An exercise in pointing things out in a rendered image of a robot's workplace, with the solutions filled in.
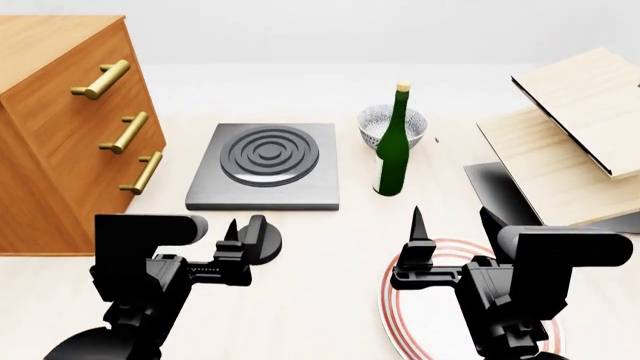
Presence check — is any white patterned bowl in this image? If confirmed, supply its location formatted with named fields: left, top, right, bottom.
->
left=356, top=104, right=430, bottom=153

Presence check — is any white plate with red rings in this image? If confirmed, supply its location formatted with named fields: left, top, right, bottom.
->
left=376, top=235, right=567, bottom=360

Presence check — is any brass cabinet handle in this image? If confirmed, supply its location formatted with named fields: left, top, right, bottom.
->
left=70, top=59, right=132, bottom=101
left=98, top=111, right=151, bottom=156
left=118, top=150, right=165, bottom=195

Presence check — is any light wooden rack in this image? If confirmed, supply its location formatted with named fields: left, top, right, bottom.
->
left=475, top=46, right=640, bottom=227

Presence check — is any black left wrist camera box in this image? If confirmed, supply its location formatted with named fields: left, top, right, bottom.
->
left=89, top=213, right=210, bottom=303

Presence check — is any wooden drawer cabinet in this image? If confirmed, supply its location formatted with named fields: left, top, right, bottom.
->
left=0, top=14, right=168, bottom=258

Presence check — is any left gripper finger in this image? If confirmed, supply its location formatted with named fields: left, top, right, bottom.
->
left=213, top=218, right=250, bottom=264

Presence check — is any grey square stove plate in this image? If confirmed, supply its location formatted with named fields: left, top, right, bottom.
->
left=184, top=122, right=342, bottom=212

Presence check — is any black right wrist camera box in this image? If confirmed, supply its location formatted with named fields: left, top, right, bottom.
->
left=497, top=224, right=635, bottom=317

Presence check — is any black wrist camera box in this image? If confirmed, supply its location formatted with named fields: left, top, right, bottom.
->
left=497, top=224, right=635, bottom=317
left=89, top=213, right=210, bottom=303

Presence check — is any green wine bottle with cork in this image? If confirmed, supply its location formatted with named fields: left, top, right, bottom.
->
left=371, top=81, right=414, bottom=198

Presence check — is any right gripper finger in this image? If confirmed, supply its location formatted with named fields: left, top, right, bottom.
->
left=401, top=204, right=438, bottom=268

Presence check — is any dark round stove burner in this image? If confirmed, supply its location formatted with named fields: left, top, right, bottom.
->
left=219, top=124, right=321, bottom=187

